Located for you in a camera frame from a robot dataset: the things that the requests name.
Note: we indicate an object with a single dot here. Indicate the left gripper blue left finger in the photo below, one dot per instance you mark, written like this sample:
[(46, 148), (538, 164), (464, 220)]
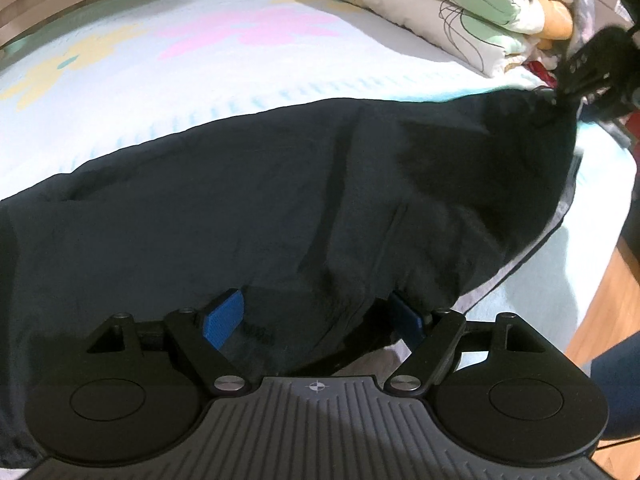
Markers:
[(222, 317)]

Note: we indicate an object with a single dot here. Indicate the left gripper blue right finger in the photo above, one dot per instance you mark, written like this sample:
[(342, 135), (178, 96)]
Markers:
[(409, 323)]

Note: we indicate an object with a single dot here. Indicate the black track pants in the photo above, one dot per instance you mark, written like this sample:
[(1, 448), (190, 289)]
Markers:
[(313, 211)]

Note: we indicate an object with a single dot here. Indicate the patterned clothes pile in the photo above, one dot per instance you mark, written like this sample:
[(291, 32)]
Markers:
[(544, 62)]

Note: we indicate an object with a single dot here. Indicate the floral folded quilt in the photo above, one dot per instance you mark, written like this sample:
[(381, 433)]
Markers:
[(440, 10)]

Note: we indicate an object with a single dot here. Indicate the floral bed blanket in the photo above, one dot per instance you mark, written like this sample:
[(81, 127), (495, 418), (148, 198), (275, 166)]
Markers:
[(118, 73)]

